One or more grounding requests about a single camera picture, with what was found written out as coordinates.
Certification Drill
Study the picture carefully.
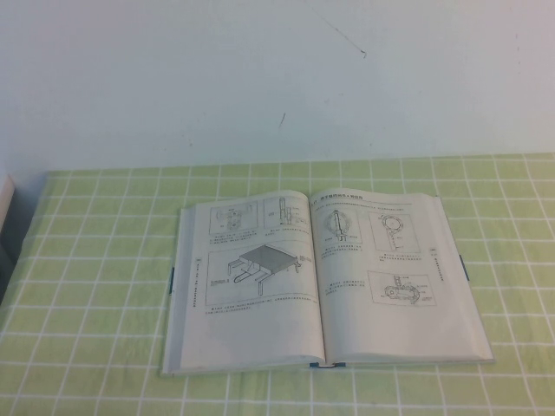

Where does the beige board panel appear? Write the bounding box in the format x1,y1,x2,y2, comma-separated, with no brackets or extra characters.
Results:
0,173,18,244

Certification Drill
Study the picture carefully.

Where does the technical book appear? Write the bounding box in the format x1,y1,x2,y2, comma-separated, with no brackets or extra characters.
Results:
160,188,497,376

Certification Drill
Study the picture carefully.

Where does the green checked tablecloth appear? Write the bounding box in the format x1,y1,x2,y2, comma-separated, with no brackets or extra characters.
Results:
0,152,555,416

